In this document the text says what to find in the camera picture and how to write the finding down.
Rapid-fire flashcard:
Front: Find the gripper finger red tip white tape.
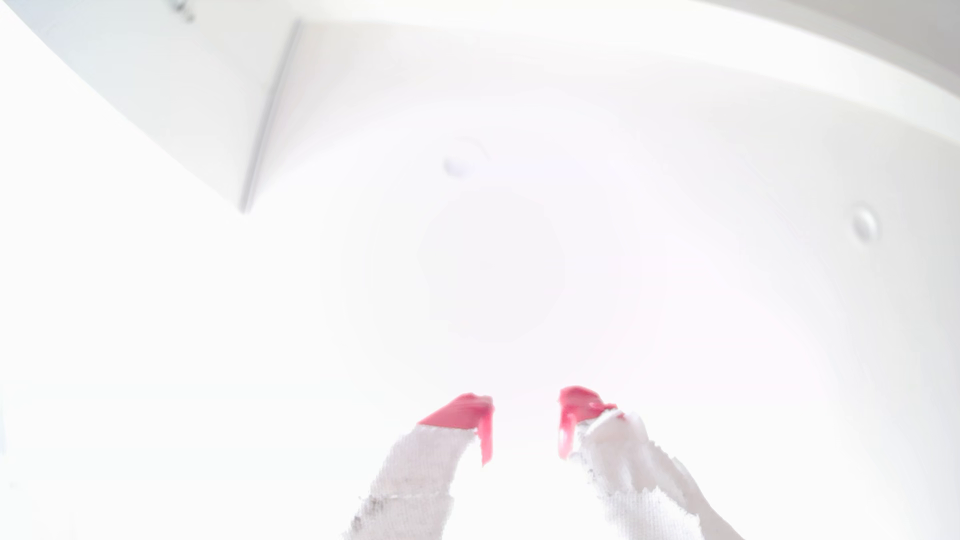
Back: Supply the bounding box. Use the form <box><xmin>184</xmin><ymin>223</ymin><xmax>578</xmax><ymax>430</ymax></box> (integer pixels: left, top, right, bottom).
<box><xmin>345</xmin><ymin>393</ymin><xmax>495</xmax><ymax>540</ymax></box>
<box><xmin>557</xmin><ymin>386</ymin><xmax>745</xmax><ymax>540</ymax></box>

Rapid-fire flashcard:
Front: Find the round white recessed ceiling light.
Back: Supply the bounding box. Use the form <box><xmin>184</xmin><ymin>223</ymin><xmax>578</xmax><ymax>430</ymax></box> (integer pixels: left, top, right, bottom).
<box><xmin>441</xmin><ymin>139</ymin><xmax>489</xmax><ymax>180</ymax></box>
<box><xmin>850</xmin><ymin>205</ymin><xmax>880</xmax><ymax>245</ymax></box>

